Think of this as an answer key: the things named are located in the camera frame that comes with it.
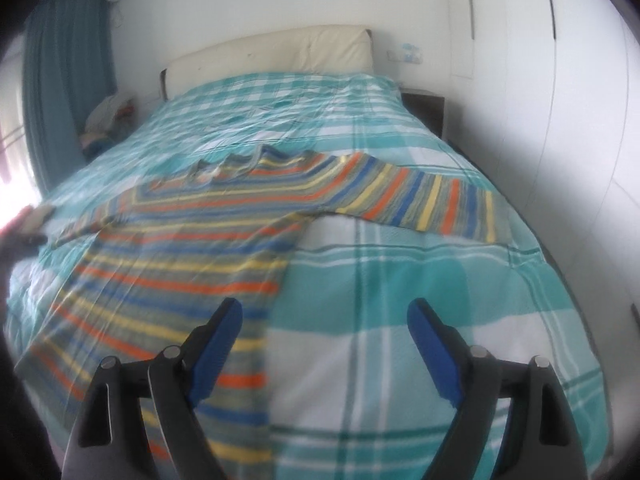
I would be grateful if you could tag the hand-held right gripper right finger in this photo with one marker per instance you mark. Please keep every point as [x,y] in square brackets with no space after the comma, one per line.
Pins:
[435,350]

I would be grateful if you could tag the pile of clothes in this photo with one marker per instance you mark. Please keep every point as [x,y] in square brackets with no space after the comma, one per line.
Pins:
[107,120]

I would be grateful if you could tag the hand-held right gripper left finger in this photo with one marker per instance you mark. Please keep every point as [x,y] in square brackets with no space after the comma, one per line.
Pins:
[220,345]

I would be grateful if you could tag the teal curtain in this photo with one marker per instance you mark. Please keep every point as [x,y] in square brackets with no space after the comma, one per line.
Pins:
[67,85]

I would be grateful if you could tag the teal checked blanket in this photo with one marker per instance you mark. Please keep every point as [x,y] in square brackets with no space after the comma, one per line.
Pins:
[400,285]

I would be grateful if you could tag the white wall socket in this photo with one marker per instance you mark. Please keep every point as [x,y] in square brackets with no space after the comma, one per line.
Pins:
[407,54]

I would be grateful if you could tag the striped knit sweater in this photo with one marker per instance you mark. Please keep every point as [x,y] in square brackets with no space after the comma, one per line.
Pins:
[175,260]

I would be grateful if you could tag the white wardrobe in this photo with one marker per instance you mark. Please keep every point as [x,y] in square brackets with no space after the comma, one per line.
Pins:
[575,110]

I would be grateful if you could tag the dark wooden nightstand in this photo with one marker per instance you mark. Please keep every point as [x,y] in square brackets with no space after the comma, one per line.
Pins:
[425,110]

